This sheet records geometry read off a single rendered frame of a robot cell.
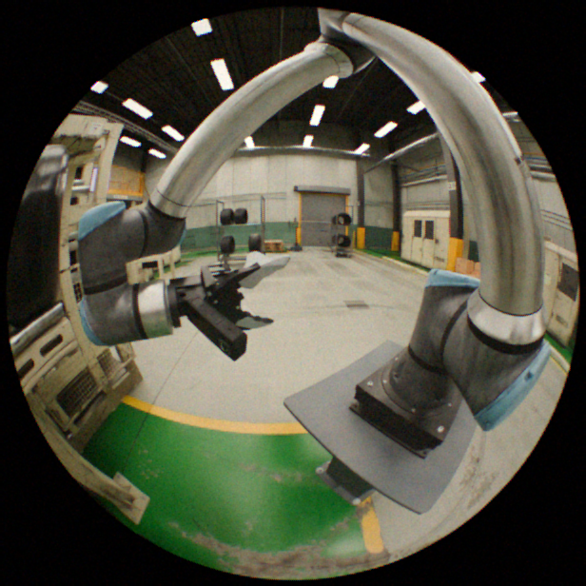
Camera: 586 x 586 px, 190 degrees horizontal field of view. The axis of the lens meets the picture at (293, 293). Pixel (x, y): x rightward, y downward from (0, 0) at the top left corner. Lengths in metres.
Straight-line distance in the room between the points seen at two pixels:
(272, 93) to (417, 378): 0.56
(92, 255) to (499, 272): 0.46
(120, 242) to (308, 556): 1.14
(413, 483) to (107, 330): 0.59
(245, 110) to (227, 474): 1.23
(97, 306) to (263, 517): 0.96
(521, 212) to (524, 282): 0.06
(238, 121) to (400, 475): 0.68
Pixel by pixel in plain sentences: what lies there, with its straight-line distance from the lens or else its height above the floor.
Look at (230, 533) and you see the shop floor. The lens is 1.05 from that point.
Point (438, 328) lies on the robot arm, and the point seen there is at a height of 0.87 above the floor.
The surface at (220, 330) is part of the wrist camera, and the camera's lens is 0.26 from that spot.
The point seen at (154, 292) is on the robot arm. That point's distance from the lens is 0.29.
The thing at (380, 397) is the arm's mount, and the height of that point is 0.69.
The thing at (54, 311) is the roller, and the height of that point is 0.90.
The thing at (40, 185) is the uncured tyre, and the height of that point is 1.22.
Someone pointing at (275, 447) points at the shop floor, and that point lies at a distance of 1.11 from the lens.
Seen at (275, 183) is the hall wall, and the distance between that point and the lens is 11.35.
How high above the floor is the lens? 1.01
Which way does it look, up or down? 19 degrees down
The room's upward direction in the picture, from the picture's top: straight up
